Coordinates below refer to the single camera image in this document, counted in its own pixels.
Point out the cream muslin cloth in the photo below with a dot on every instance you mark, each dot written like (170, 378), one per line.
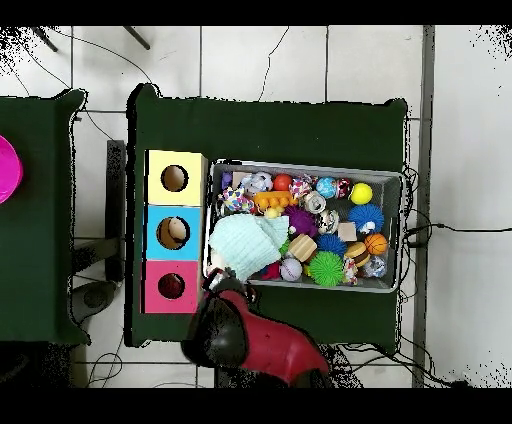
(216, 260)

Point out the orange striped tiger plush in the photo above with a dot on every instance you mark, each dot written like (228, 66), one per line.
(172, 286)

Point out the mint green muslin cloth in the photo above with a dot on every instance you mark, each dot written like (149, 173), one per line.
(244, 242)

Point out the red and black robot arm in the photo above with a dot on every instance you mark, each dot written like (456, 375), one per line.
(276, 344)

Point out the wooden box with three holes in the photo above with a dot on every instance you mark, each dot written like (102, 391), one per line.
(192, 248)

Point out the orange plastic building block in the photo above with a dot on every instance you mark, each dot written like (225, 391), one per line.
(275, 200)

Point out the purple spiky ball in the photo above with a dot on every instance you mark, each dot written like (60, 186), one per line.
(300, 220)

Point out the green spiky rubber ball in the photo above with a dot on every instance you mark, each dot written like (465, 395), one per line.
(326, 268)

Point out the blue spiky rubber ball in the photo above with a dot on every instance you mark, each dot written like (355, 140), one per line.
(364, 216)
(332, 244)

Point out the black upright panel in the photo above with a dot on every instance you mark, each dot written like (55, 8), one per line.
(116, 200)

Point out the wooden burger toy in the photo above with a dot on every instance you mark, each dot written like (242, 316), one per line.
(358, 254)

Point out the dark green table cloth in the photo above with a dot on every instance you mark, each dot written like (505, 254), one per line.
(260, 132)

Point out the small orange basketball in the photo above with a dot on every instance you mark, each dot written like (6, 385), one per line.
(376, 244)

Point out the smooth yellow ball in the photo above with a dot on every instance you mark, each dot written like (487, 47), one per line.
(361, 193)

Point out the pink plastic bowl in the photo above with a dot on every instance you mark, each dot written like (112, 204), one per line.
(10, 172)

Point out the black tripod leg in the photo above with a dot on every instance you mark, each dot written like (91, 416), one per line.
(44, 39)
(136, 38)

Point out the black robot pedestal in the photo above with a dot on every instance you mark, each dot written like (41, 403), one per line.
(240, 378)

